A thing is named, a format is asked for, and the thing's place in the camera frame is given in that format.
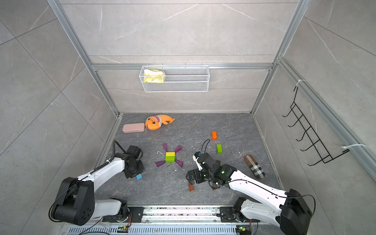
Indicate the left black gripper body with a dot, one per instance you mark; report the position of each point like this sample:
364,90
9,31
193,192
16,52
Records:
138,168

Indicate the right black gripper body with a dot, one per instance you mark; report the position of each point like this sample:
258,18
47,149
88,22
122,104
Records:
200,176

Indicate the green rectangular block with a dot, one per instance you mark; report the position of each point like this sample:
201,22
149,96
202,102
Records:
170,159

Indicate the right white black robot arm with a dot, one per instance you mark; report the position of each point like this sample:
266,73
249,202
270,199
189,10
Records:
286,210

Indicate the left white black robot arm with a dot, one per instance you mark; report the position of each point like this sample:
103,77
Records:
75,202

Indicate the reddish brown wedge block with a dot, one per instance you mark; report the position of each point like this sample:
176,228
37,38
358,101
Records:
191,188

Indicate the pink rectangular case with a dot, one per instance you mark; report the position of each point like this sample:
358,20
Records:
134,128

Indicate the orange rectangular block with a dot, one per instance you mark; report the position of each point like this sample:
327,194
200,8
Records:
214,135

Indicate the orange fish plush toy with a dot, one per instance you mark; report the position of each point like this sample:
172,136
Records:
156,122

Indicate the plaid brown cylinder case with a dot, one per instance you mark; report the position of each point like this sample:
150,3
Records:
255,167

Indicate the yellow white cloth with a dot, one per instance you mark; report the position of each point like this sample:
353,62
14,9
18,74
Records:
153,76

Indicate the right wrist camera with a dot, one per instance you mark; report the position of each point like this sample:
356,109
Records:
198,159

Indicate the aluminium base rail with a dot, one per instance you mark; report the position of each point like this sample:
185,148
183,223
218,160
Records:
189,220

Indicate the white wire wall basket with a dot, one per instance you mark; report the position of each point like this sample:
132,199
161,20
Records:
179,78

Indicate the black wire hook rack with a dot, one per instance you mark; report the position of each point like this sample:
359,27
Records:
309,133

